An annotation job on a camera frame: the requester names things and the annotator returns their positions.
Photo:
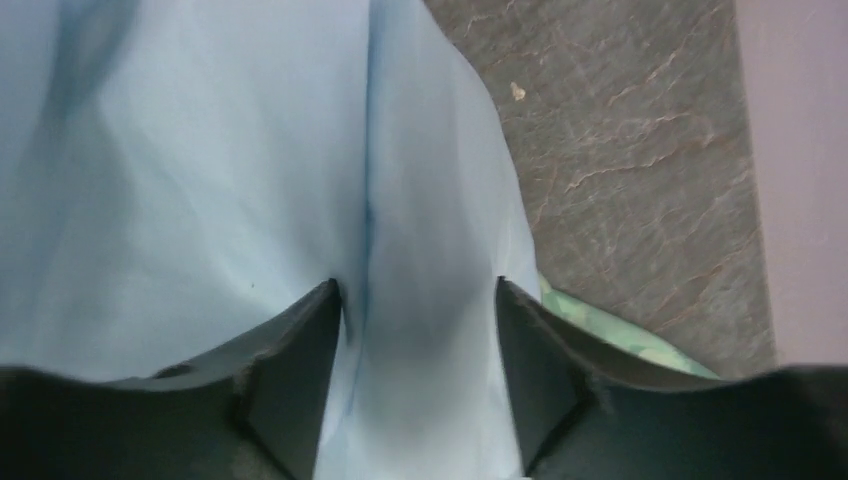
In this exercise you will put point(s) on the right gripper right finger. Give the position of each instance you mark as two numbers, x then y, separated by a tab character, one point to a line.
584	409

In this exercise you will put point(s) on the light blue pillowcase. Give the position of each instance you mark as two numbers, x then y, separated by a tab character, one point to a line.
177	173

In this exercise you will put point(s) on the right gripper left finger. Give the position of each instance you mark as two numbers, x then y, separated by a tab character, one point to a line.
251	407

